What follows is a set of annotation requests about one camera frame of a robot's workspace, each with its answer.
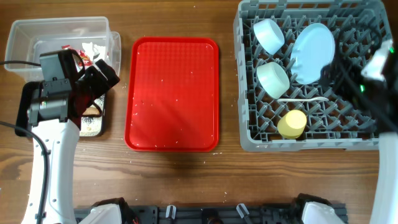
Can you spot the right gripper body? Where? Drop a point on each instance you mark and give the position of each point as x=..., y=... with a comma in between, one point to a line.
x=348, y=80

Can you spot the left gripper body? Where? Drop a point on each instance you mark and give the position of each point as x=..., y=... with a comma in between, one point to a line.
x=94, y=83

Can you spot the red strawberry snack wrapper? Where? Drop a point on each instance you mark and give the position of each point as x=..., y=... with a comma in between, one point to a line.
x=85, y=57

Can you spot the white plastic spoon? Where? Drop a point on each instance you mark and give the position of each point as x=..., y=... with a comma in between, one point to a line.
x=318, y=98

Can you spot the light blue plate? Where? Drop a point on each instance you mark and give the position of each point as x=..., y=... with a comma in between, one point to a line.
x=313, y=49

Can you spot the white rice grains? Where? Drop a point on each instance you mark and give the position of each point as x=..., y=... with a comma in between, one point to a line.
x=93, y=126

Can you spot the yellow plastic cup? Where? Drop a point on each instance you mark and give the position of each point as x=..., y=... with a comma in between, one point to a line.
x=292, y=125

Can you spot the light green bowl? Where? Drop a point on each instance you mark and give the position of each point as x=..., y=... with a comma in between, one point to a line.
x=273, y=79

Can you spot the light blue bowl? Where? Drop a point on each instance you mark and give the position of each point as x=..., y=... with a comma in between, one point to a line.
x=269, y=35

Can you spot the brown carrot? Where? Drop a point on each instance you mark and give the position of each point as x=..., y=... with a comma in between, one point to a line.
x=92, y=112

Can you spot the white napkin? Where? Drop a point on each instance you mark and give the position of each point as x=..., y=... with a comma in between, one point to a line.
x=94, y=52

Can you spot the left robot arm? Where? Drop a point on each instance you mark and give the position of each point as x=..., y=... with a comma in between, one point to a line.
x=54, y=118

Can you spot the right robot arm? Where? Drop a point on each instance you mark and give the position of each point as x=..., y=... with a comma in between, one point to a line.
x=376, y=92

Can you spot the black food waste tray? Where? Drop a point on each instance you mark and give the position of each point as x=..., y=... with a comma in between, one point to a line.
x=26, y=96

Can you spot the grey dishwasher rack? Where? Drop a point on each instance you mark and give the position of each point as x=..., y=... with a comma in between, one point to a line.
x=258, y=112

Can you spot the clear plastic waste bin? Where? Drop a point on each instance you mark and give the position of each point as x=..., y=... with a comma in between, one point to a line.
x=28, y=39

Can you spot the red serving tray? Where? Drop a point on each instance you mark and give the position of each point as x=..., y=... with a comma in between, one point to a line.
x=173, y=95

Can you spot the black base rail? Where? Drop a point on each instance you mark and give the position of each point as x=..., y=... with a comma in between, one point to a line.
x=267, y=213

